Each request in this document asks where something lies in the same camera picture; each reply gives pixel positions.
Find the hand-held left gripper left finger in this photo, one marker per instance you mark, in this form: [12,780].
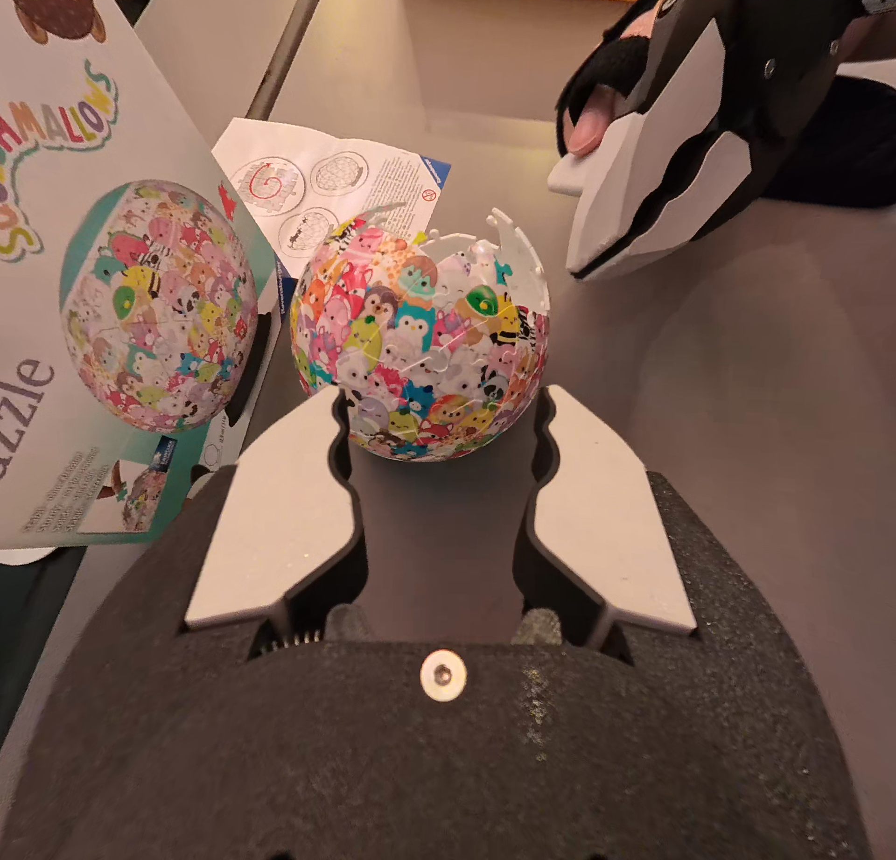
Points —
[273,531]

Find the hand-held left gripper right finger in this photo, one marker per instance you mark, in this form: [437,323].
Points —
[609,531]

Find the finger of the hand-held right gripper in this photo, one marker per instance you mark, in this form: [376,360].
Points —
[630,167]
[700,202]

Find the colourful puzzle ball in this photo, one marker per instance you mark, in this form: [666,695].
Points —
[420,342]

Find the printed puzzle box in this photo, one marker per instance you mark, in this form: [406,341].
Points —
[105,244]

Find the person's right hand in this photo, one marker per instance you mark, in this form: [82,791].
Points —
[591,125]

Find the black wrist rest pad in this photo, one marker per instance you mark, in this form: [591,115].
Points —
[854,146]

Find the dark teal panel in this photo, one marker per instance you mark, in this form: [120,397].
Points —
[35,629]

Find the white paper leaflet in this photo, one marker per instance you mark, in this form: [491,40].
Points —
[364,174]

